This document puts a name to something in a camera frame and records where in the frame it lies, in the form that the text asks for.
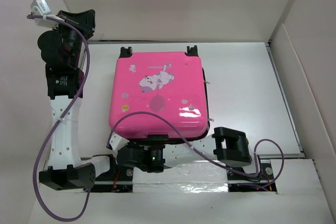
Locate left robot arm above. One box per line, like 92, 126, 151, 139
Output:
37, 9, 117, 190

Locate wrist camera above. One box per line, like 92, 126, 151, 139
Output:
30, 0, 57, 28
106, 131, 125, 152

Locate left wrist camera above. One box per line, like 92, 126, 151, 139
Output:
30, 0, 57, 28

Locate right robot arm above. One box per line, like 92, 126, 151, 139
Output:
108, 127, 261, 178

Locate pink hard-shell suitcase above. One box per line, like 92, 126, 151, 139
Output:
109, 46, 210, 142

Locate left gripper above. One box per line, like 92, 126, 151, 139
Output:
51, 8, 95, 68

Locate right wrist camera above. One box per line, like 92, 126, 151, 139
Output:
106, 131, 125, 152

